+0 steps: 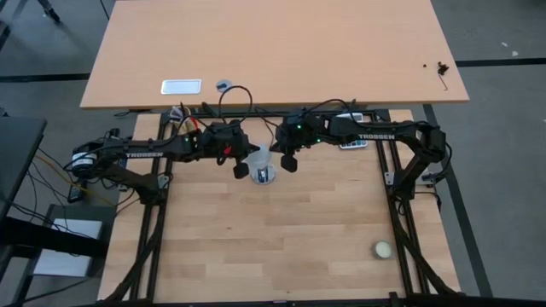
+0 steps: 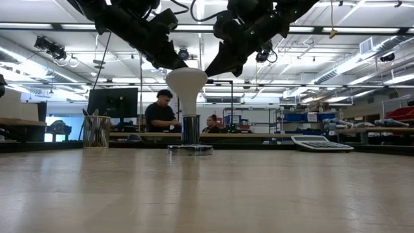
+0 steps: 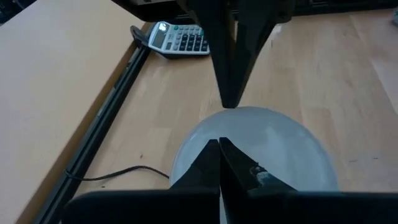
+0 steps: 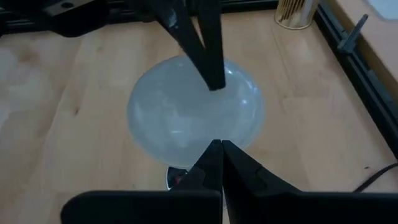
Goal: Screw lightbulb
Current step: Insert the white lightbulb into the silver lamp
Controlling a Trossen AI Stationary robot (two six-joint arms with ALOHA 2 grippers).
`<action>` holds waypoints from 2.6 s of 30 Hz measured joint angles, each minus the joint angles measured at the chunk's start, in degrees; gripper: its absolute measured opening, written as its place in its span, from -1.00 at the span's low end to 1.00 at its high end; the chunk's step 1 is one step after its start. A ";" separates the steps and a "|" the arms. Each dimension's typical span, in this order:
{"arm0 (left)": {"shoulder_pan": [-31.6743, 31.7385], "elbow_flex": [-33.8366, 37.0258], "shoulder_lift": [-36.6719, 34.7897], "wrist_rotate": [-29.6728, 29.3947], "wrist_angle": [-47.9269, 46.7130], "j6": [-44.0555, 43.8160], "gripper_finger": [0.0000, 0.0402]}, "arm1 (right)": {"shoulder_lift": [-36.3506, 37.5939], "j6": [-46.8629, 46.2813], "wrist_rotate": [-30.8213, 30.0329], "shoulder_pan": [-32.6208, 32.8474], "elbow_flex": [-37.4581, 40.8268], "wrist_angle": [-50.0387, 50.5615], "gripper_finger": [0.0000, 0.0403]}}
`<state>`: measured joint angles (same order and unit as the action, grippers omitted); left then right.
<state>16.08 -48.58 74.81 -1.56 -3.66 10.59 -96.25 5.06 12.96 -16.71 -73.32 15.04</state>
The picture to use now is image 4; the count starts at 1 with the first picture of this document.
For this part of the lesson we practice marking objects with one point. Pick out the white reflector lightbulb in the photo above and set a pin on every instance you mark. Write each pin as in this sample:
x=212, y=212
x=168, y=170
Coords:
x=174, y=118

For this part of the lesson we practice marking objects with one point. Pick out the grey desk clamp lever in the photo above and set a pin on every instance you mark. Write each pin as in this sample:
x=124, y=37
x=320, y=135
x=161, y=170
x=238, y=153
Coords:
x=351, y=39

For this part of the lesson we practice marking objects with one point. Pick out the white rectangular desk plate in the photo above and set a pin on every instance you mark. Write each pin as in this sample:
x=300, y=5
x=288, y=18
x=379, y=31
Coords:
x=385, y=7

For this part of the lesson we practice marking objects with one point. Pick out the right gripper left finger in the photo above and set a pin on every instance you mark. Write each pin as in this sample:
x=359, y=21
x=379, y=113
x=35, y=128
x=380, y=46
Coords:
x=174, y=208

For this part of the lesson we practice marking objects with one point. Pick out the wooden desk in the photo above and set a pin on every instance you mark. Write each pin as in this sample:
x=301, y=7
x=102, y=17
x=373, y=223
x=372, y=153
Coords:
x=382, y=53

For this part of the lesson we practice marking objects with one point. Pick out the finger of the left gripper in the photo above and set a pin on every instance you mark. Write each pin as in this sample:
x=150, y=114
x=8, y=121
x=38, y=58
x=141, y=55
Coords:
x=213, y=46
x=183, y=28

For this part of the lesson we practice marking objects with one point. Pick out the silver corner bracket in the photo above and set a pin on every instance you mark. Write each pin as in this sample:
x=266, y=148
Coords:
x=71, y=7

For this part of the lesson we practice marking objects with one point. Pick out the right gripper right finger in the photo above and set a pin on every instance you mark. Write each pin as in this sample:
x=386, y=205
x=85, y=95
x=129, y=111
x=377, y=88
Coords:
x=280, y=208

